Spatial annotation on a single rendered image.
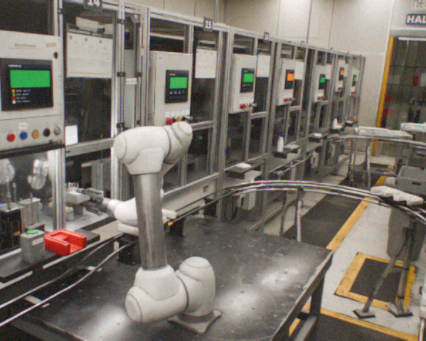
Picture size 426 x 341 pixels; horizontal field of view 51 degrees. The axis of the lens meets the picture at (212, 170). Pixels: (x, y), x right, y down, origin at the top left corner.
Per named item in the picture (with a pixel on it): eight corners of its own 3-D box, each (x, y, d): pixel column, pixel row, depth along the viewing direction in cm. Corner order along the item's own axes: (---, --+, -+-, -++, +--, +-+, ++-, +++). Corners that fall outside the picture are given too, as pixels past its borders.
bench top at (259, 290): (225, 413, 146) (226, 403, 145) (9, 314, 194) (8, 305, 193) (333, 256, 276) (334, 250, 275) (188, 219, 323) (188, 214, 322)
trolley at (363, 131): (348, 187, 688) (357, 126, 665) (344, 179, 741) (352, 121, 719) (407, 194, 673) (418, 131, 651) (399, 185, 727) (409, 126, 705)
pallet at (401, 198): (369, 198, 352) (370, 186, 349) (381, 197, 359) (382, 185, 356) (409, 213, 321) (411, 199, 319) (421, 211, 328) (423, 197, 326)
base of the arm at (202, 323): (227, 310, 200) (227, 300, 198) (202, 335, 181) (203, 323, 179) (192, 299, 208) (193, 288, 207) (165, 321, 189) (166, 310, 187)
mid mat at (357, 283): (406, 316, 334) (406, 314, 333) (333, 294, 358) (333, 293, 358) (416, 267, 420) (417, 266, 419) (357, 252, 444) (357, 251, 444)
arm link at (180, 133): (172, 141, 194) (146, 143, 185) (190, 113, 182) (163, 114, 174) (185, 165, 189) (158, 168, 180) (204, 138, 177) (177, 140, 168)
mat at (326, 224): (311, 285, 370) (311, 284, 370) (247, 267, 397) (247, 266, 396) (395, 165, 874) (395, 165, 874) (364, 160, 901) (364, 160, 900)
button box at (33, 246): (30, 263, 182) (29, 236, 179) (17, 258, 186) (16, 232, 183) (45, 257, 189) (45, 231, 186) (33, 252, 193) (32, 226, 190)
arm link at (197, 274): (221, 309, 190) (225, 261, 185) (188, 322, 179) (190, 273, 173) (198, 293, 202) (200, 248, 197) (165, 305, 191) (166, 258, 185)
